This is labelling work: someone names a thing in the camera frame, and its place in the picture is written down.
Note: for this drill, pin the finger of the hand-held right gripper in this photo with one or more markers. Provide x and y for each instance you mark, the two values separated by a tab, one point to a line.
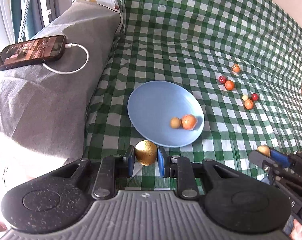
259	158
279	158

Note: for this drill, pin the tiny pale round fruit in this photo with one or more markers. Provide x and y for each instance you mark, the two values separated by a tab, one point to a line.
245	97

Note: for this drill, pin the black smartphone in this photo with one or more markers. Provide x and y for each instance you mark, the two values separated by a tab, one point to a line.
30	52

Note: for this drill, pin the pale-patched orange fruit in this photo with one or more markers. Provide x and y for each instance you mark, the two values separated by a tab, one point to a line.
189	121

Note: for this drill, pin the white window frame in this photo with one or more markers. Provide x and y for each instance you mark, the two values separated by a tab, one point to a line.
47	2

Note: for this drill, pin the blue plate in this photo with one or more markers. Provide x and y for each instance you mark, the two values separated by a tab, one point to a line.
156	105

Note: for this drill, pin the small orange fruit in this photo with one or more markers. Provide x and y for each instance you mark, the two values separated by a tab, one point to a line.
236	68
229	85
248	104

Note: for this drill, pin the small tan round fruit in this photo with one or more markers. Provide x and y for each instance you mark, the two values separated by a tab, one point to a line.
175	122
146	153
263	150

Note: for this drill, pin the small red fruit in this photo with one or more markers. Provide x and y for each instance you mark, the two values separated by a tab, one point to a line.
254	96
222	79

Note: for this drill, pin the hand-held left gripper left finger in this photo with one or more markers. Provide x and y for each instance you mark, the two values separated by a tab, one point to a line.
131	162

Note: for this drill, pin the teal curtain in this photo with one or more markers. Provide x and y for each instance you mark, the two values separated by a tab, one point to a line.
28	10

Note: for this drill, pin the person's right hand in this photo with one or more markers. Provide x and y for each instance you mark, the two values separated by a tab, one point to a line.
299	231

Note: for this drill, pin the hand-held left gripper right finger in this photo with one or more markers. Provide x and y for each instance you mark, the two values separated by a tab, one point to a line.
162	163

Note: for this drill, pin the green checked bedsheet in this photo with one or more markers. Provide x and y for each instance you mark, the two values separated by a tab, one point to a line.
191	30

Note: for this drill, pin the grey cushion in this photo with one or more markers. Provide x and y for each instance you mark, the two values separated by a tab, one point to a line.
53	100

